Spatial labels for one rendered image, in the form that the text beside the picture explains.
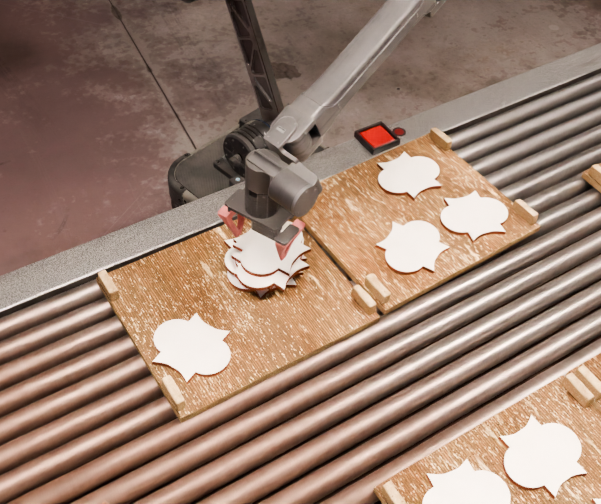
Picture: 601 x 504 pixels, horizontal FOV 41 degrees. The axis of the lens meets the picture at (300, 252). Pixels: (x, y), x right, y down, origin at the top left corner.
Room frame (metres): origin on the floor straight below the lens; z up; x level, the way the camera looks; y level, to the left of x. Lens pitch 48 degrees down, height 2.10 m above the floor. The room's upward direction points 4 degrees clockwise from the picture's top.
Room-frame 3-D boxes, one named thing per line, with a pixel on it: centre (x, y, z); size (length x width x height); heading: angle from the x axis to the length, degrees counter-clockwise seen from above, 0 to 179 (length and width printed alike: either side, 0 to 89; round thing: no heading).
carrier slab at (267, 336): (0.91, 0.11, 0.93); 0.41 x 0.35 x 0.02; 126
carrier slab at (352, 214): (1.17, -0.22, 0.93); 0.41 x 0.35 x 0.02; 127
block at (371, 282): (0.95, -0.15, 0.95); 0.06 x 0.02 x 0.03; 37
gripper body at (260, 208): (0.95, 0.07, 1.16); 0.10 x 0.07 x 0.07; 60
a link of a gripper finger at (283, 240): (0.93, 0.04, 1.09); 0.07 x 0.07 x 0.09; 60
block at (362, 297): (0.92, -0.12, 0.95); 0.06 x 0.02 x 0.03; 36
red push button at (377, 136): (1.41, -0.16, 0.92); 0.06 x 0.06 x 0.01; 35
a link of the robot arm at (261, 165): (0.95, 0.06, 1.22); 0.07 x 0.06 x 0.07; 49
